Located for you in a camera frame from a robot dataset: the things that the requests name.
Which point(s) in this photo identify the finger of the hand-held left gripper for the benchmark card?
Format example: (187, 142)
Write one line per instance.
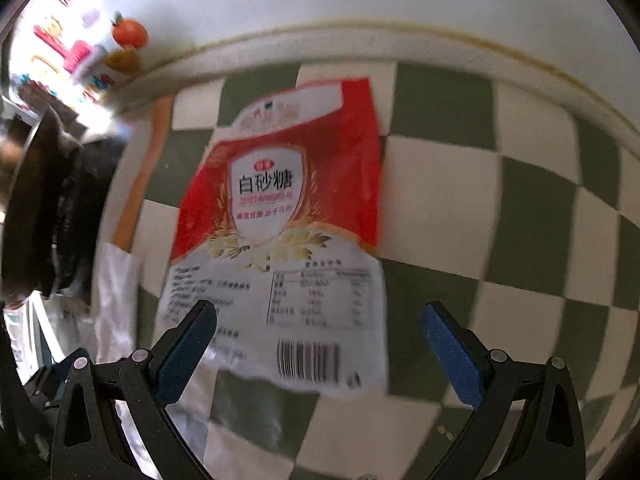
(59, 367)

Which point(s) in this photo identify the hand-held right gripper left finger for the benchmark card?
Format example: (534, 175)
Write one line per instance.
(182, 355)

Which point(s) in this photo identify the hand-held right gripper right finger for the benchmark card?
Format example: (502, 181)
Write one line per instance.
(450, 355)

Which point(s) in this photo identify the red white sugar bag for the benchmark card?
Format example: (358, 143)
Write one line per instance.
(260, 185)

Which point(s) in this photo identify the crumpled white plastic bag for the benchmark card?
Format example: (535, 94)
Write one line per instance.
(115, 300)

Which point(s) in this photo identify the green white checkered mat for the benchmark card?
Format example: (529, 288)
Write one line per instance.
(525, 260)

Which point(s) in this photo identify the dark wok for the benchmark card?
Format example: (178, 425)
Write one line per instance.
(35, 200)

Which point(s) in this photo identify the orange fruit wall decoration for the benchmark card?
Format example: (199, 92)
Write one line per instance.
(122, 60)

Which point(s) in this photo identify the pink wall sticker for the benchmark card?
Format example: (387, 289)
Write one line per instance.
(67, 50)

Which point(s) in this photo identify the tomato wall decoration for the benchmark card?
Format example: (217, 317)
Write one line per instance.
(130, 32)

